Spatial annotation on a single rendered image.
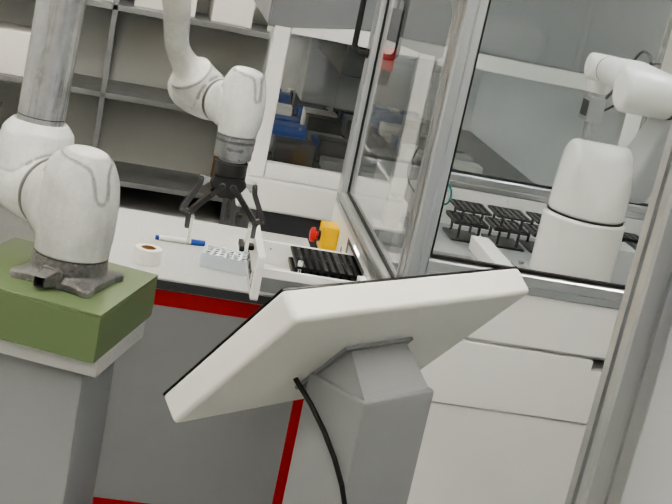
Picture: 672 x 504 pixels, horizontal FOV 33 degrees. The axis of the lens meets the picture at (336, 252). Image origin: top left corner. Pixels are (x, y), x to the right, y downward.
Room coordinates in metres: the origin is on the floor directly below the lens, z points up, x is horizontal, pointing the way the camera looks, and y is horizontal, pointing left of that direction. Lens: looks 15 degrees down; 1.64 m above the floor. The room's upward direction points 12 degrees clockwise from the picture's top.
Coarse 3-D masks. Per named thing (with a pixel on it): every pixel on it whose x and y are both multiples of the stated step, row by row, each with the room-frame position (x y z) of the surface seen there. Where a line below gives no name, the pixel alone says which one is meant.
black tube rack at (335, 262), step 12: (300, 252) 2.70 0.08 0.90; (312, 252) 2.72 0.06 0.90; (324, 252) 2.75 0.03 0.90; (312, 264) 2.62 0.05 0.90; (324, 264) 2.64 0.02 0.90; (336, 264) 2.66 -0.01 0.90; (348, 264) 2.68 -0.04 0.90; (324, 276) 2.64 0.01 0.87; (336, 276) 2.66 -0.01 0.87; (348, 276) 2.59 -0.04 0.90
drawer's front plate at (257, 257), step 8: (256, 232) 2.69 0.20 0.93; (256, 240) 2.62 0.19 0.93; (256, 248) 2.57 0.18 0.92; (256, 256) 2.54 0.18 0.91; (264, 256) 2.50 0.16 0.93; (248, 264) 2.69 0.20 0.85; (256, 264) 2.50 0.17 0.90; (248, 272) 2.65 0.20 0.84; (256, 272) 2.50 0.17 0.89; (248, 280) 2.62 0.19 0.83; (256, 280) 2.50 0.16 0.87; (248, 288) 2.58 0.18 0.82; (256, 288) 2.50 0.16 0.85; (256, 296) 2.50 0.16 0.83
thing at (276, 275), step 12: (264, 240) 2.76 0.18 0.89; (276, 252) 2.77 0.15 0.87; (288, 252) 2.77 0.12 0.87; (336, 252) 2.79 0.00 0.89; (264, 264) 2.75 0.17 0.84; (276, 264) 2.77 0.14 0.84; (288, 264) 2.77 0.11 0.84; (264, 276) 2.52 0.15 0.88; (276, 276) 2.53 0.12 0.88; (288, 276) 2.53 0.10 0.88; (300, 276) 2.54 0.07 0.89; (312, 276) 2.54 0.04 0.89; (264, 288) 2.52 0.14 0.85; (276, 288) 2.52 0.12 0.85
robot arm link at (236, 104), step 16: (224, 80) 2.58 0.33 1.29; (240, 80) 2.55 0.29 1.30; (256, 80) 2.57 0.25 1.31; (208, 96) 2.60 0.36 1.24; (224, 96) 2.56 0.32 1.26; (240, 96) 2.55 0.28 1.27; (256, 96) 2.56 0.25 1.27; (208, 112) 2.60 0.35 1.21; (224, 112) 2.56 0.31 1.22; (240, 112) 2.54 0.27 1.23; (256, 112) 2.56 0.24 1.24; (224, 128) 2.56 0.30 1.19; (240, 128) 2.55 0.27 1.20; (256, 128) 2.57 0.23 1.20
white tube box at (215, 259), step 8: (216, 248) 2.95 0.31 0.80; (200, 256) 2.87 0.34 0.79; (208, 256) 2.87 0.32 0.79; (216, 256) 2.87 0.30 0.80; (224, 256) 2.89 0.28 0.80; (232, 256) 2.90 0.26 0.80; (240, 256) 2.92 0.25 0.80; (200, 264) 2.87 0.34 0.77; (208, 264) 2.87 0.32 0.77; (216, 264) 2.87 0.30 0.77; (224, 264) 2.87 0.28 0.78; (232, 264) 2.87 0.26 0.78; (240, 264) 2.87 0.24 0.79; (232, 272) 2.87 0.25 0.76; (240, 272) 2.87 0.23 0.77
